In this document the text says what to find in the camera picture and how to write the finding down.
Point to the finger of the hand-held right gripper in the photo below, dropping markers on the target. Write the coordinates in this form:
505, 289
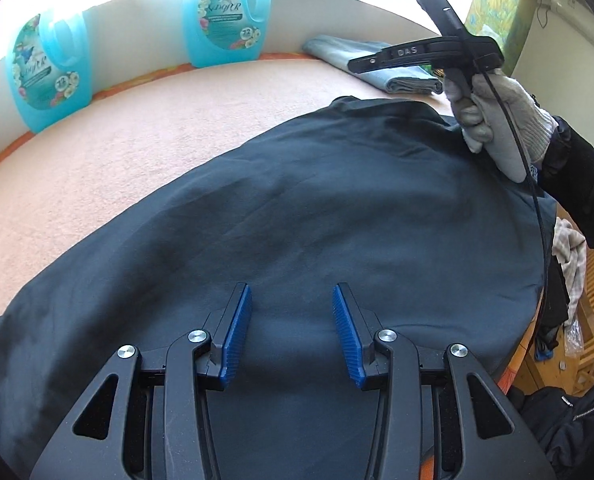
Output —
369, 62

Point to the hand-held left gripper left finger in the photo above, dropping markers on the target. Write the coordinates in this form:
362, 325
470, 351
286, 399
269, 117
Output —
234, 340

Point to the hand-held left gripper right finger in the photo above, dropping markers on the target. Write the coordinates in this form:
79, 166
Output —
349, 340

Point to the black pants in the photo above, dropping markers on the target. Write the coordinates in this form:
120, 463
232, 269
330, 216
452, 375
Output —
277, 210

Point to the person's right forearm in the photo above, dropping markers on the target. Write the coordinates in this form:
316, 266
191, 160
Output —
587, 175

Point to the person's right hand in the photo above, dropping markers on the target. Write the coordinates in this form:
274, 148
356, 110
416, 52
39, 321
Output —
507, 120

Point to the folded grey-blue cloth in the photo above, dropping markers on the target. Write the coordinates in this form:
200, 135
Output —
337, 52

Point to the blue detergent bottle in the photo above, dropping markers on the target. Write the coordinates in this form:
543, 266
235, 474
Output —
47, 75
227, 20

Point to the beige table mat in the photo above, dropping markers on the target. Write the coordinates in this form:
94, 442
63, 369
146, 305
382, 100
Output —
127, 160

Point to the pile of clothes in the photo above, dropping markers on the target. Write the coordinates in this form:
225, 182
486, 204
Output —
569, 260

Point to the person's black jacket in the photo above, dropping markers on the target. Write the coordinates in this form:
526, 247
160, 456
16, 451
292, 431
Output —
577, 425

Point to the wall painting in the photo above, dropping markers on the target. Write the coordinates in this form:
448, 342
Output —
502, 5

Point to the white wall socket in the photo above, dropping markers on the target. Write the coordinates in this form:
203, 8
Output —
559, 4

